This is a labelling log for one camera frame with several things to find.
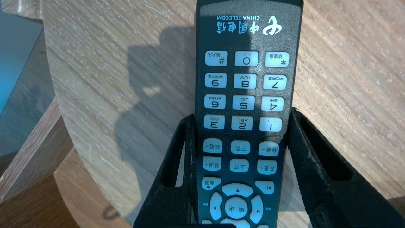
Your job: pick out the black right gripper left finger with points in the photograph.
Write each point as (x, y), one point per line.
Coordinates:
(164, 209)

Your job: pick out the black TV remote control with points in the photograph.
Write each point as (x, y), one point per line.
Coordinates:
(246, 95)

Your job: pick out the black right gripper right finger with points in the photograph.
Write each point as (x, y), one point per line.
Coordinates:
(316, 202)

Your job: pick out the round wooden side table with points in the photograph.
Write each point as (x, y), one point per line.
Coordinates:
(95, 63)
(31, 152)

